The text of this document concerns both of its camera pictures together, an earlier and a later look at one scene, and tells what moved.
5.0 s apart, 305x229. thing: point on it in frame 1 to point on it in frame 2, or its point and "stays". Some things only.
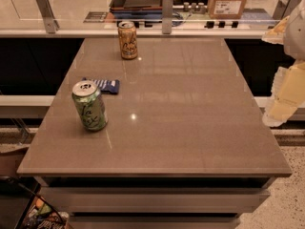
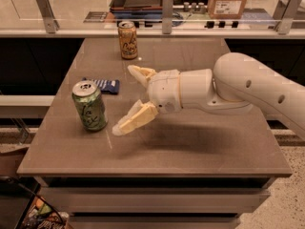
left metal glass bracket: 50,23 stays
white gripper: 295,35 to 165,91
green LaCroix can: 90,105 stays
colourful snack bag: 43,216 stays
